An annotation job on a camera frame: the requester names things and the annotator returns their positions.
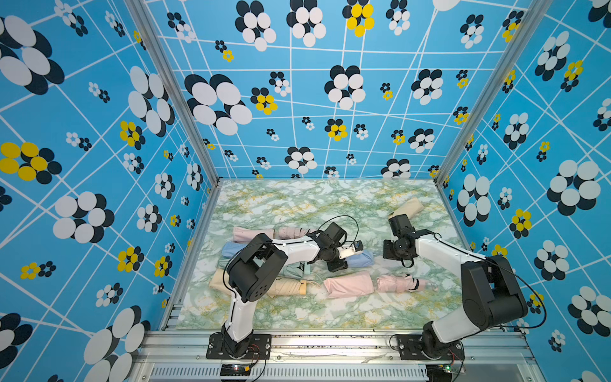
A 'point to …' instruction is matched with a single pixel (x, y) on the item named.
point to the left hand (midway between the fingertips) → (346, 257)
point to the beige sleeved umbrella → (410, 208)
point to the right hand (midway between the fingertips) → (393, 251)
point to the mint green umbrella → (294, 271)
